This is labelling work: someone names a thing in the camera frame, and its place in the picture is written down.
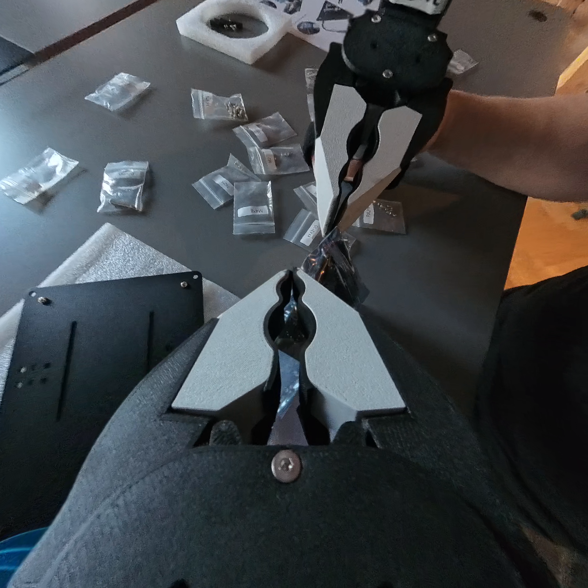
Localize white foam sheet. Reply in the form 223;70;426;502
0;223;241;396

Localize printed instruction sheet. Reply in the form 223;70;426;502
260;0;386;52

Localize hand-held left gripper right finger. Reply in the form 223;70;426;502
296;269;408;446

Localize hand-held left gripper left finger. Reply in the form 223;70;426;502
172;269;295;446

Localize black metal base plate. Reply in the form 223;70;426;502
0;270;205;538

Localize person's right forearm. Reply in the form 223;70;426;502
428;88;588;203

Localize scattered small clear parts bags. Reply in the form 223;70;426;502
0;46;480;253

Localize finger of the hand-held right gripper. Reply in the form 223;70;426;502
314;85;370;235
329;105;424;235

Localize silver plastic parts bag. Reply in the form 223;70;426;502
271;225;370;446

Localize white foam tray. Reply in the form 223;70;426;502
177;0;293;65

